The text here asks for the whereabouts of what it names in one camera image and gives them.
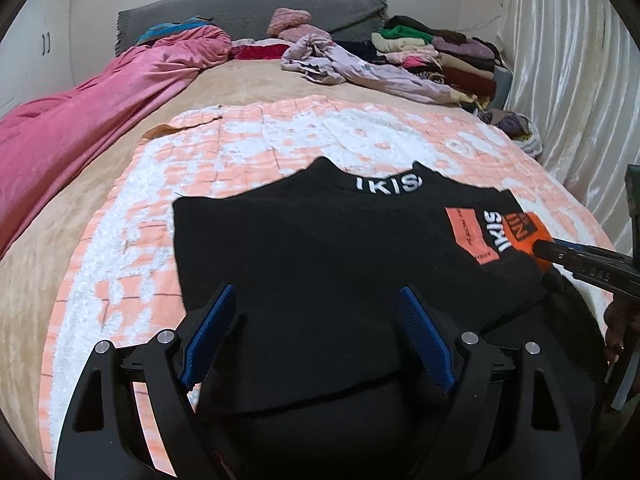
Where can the pink knitted garment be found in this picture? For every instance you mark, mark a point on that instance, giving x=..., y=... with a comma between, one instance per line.
x=292, y=22

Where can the person's right hand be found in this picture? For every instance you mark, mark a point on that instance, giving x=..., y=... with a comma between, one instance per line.
x=616, y=330

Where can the black sweater with orange cuffs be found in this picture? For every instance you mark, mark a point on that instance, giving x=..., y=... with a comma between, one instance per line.
x=310, y=250

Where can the beige bed sheet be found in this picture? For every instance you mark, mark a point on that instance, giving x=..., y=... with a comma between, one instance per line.
x=75, y=240

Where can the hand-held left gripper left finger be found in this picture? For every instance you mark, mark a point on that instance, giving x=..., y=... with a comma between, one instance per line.
x=210, y=332

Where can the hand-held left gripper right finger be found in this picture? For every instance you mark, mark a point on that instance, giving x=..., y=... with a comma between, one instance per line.
x=425, y=340

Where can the bag of clothes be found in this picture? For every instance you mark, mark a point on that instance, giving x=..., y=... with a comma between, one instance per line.
x=510, y=127

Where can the red cloth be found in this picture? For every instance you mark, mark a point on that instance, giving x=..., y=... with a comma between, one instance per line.
x=260, y=51

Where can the grey bed headboard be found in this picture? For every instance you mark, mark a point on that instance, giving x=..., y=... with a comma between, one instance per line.
x=250, y=10

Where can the blue cloth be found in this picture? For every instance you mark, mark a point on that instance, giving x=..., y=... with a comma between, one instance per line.
x=170, y=30

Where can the stack of folded clothes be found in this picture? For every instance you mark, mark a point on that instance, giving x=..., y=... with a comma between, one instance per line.
x=450, y=60

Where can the peach and white plaid blanket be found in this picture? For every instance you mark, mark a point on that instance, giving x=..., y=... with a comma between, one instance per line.
x=250, y=135

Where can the lilac crumpled garment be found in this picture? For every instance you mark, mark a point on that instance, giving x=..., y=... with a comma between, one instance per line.
x=360, y=72

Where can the white satin curtain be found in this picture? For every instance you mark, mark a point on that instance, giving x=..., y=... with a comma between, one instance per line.
x=575, y=85

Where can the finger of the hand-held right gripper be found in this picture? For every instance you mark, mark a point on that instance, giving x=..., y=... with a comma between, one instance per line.
x=600, y=276
x=585, y=249

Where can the white wardrobe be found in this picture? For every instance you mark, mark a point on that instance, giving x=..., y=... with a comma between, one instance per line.
x=30, y=55

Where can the grey cushion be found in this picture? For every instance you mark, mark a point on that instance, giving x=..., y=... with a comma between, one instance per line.
x=502, y=87

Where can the pink quilt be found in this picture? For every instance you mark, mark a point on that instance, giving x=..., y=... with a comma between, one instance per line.
x=75, y=125

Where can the black crumpled garment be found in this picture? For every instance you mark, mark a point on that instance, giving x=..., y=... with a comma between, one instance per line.
x=357, y=50

